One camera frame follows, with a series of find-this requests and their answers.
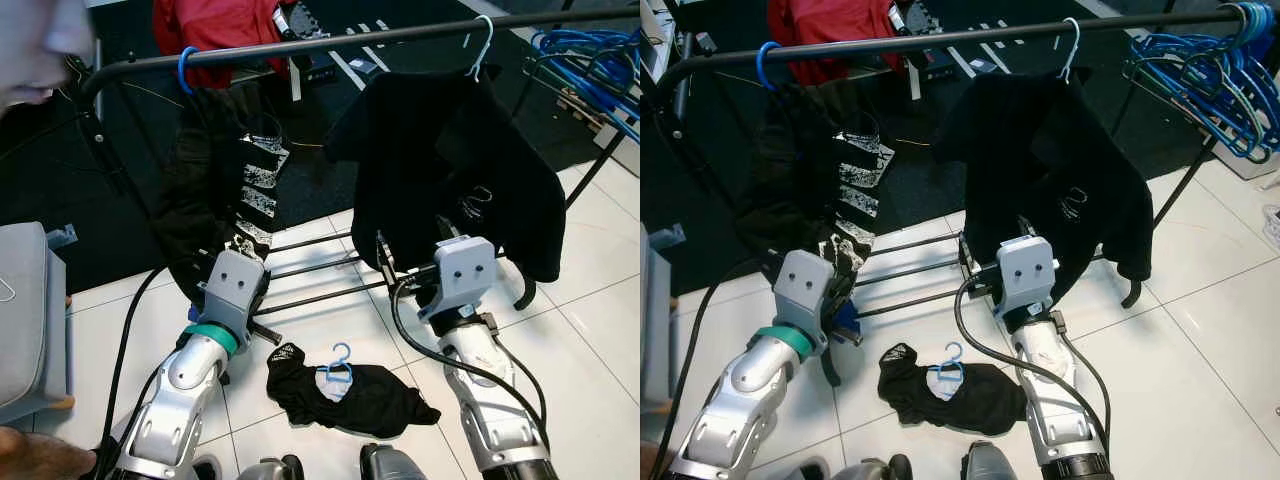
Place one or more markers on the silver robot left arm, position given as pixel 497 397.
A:
pixel 175 400
pixel 745 400

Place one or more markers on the small black garment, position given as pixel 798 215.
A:
pixel 370 405
pixel 980 405

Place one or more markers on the person forearm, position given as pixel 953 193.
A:
pixel 40 458

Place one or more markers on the black garment patterned sleeve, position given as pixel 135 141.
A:
pixel 200 200
pixel 790 200

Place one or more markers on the red garment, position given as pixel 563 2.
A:
pixel 830 25
pixel 215 25

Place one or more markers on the robot left leg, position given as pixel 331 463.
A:
pixel 870 470
pixel 265 470

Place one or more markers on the robot right leg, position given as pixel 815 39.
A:
pixel 395 465
pixel 990 462

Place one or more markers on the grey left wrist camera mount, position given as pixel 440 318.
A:
pixel 803 290
pixel 230 285

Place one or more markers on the grey upholstered ottoman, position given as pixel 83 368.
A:
pixel 30 320
pixel 655 320

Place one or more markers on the blue plastic hanger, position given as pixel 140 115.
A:
pixel 183 62
pixel 945 370
pixel 760 65
pixel 334 369

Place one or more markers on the robot leg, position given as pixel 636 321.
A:
pixel 395 465
pixel 990 462
pixel 265 470
pixel 870 470

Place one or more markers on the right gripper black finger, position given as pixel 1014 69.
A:
pixel 967 260
pixel 384 260

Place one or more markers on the black metal clothes rack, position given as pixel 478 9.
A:
pixel 900 44
pixel 300 46

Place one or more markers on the black machine part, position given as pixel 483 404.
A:
pixel 905 25
pixel 300 30

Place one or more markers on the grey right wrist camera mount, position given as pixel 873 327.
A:
pixel 465 270
pixel 1030 270

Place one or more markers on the blue plastic hangers bunch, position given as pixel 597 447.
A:
pixel 590 45
pixel 1190 50

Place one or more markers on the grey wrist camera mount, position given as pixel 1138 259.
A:
pixel 1030 270
pixel 803 290
pixel 230 285
pixel 465 270

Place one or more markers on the person head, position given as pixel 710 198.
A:
pixel 40 45

